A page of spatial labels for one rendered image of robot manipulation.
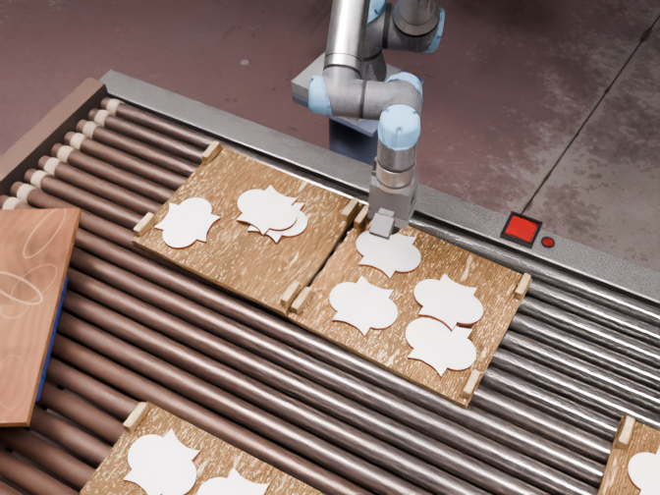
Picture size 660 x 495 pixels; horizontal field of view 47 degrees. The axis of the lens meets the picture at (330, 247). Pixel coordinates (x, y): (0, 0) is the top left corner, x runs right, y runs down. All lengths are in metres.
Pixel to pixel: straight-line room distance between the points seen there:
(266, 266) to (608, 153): 2.05
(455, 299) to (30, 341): 0.85
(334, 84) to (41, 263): 0.70
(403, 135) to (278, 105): 2.10
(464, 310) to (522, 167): 1.71
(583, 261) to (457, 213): 0.31
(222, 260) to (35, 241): 0.39
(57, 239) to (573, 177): 2.20
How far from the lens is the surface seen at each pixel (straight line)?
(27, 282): 1.65
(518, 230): 1.80
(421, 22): 1.95
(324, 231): 1.74
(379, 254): 1.69
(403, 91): 1.49
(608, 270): 1.81
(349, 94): 1.49
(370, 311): 1.60
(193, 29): 3.94
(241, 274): 1.68
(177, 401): 1.56
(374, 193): 1.53
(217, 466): 1.47
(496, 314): 1.65
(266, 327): 1.63
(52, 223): 1.73
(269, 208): 1.77
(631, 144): 3.50
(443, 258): 1.71
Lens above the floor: 2.29
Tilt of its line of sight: 52 degrees down
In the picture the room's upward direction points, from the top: 1 degrees counter-clockwise
